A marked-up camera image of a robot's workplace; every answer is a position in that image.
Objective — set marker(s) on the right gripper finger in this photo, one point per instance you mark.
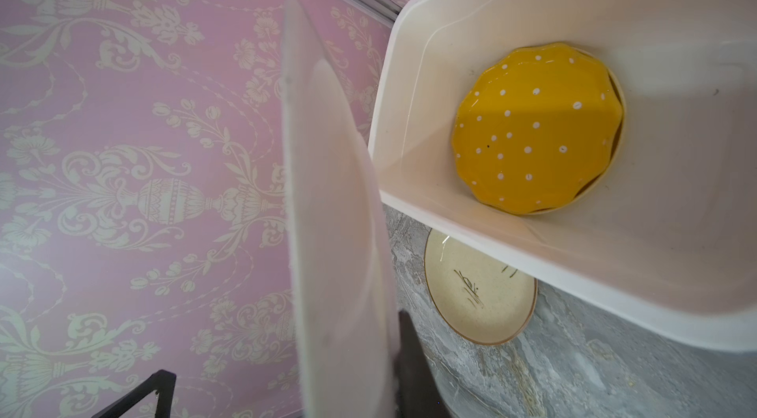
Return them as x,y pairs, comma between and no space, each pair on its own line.
417,395

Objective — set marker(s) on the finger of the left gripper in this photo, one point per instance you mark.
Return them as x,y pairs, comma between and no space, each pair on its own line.
161,383

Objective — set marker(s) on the green rimmed white plate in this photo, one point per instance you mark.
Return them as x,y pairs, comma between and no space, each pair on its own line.
344,306

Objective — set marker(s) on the yellow polka dot plate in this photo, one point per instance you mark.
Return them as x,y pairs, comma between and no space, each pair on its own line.
534,127

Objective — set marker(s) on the pale yellow bear plate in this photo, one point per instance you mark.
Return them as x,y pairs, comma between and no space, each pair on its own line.
617,140

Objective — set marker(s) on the white plastic bin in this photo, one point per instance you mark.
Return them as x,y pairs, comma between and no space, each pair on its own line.
667,237

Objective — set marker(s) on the beige willow painted plate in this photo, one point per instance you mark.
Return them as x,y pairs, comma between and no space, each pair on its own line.
481,299

